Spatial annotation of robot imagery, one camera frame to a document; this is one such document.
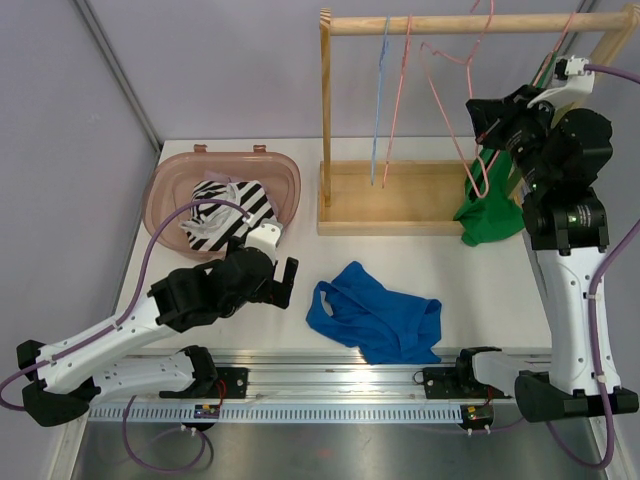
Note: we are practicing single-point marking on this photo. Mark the blue tank top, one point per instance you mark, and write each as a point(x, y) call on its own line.
point(388, 327)

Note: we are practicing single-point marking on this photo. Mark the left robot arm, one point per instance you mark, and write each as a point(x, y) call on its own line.
point(185, 299)

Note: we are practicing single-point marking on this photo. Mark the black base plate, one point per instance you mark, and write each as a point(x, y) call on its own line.
point(444, 383)
point(231, 381)

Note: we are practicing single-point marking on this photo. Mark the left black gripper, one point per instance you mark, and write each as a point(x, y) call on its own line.
point(276, 292)

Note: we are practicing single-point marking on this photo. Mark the green tank top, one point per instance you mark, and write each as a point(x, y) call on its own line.
point(495, 217)

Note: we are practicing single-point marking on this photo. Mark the white slotted cable duct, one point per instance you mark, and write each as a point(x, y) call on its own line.
point(280, 413)

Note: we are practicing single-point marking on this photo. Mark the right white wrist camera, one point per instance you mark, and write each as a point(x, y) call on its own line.
point(573, 83)

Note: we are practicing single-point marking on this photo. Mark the pink plastic basin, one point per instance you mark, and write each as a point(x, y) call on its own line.
point(174, 180)

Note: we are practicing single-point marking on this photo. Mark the black white striped tank top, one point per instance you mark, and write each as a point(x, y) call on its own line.
point(210, 226)

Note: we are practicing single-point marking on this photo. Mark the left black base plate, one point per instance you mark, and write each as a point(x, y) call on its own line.
point(231, 381)

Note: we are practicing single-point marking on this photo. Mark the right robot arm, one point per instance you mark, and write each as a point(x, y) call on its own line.
point(559, 159)

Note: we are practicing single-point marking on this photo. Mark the blue wire hanger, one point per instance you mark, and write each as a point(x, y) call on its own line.
point(379, 94)

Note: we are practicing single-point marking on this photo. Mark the wooden clothes rack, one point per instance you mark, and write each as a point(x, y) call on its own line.
point(423, 196)

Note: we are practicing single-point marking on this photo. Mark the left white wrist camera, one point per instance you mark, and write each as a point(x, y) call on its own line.
point(265, 238)

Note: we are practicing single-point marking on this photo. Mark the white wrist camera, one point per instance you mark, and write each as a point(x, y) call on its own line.
point(265, 238)
point(573, 83)

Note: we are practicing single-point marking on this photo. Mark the aluminium mounting rail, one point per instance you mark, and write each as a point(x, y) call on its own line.
point(314, 375)

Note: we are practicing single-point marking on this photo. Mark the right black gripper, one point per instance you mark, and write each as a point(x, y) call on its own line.
point(492, 119)

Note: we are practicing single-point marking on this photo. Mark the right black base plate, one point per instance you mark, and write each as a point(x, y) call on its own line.
point(444, 383)

